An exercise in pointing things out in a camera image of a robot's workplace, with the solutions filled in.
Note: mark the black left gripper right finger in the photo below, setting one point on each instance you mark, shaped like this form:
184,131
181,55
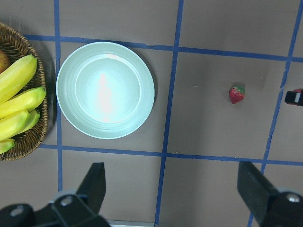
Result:
269,206

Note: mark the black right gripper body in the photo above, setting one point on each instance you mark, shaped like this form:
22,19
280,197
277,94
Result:
294,97

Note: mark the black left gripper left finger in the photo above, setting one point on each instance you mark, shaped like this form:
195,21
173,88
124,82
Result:
79,209

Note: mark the light green plate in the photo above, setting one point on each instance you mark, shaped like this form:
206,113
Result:
105,90

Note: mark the yellow banana bunch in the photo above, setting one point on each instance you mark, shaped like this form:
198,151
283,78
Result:
18,111

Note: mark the red apple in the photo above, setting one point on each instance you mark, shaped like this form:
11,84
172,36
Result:
4,61

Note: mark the wicker fruit basket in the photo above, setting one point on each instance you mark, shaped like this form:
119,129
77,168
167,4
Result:
16,46

